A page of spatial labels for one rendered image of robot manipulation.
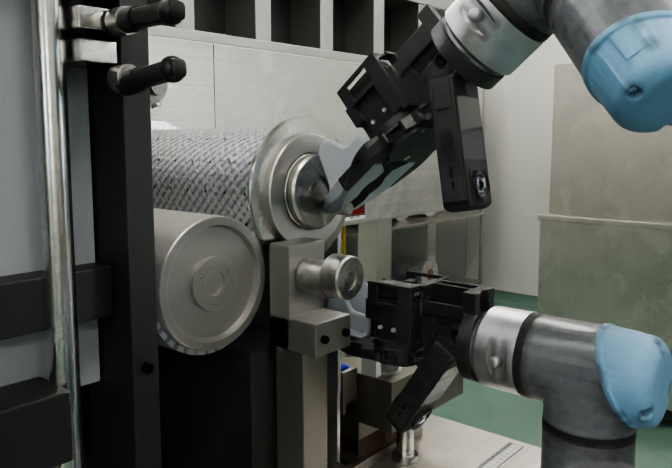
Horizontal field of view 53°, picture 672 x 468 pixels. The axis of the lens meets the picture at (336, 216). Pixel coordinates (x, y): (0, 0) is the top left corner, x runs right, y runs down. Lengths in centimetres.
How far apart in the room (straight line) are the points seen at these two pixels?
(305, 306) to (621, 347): 28
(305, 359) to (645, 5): 41
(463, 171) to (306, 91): 64
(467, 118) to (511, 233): 503
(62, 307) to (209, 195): 33
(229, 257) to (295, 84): 57
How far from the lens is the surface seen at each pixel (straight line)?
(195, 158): 72
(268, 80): 110
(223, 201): 68
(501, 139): 560
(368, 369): 80
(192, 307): 61
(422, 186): 145
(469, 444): 96
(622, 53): 46
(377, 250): 161
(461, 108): 57
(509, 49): 56
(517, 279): 564
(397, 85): 59
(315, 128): 69
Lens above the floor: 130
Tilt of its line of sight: 7 degrees down
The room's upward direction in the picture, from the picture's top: straight up
